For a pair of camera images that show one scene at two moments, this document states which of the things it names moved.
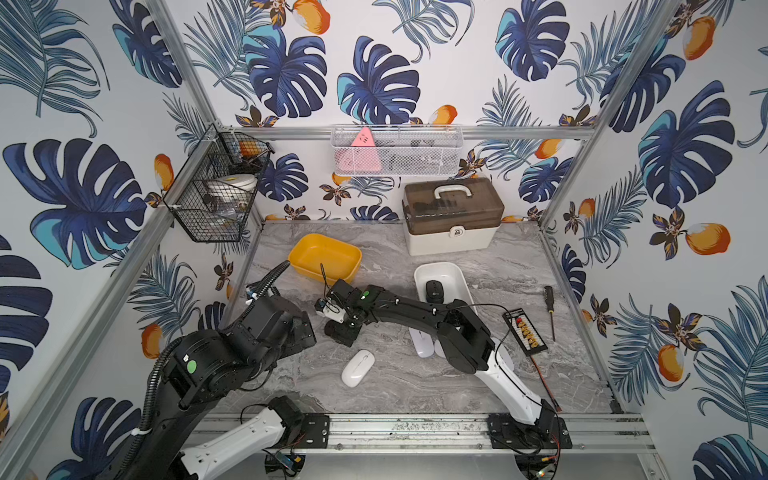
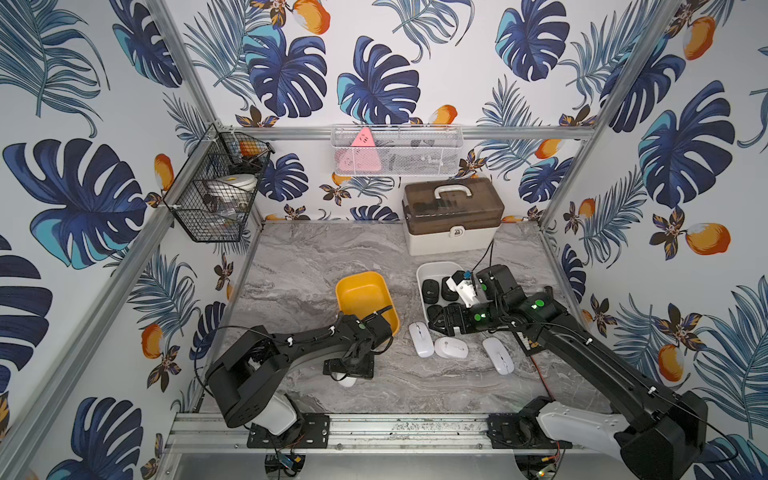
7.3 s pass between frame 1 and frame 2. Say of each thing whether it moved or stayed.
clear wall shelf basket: stayed
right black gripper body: moved
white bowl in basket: stayed
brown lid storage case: stayed
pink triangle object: stayed
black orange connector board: stayed
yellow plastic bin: moved
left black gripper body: moved
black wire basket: stayed
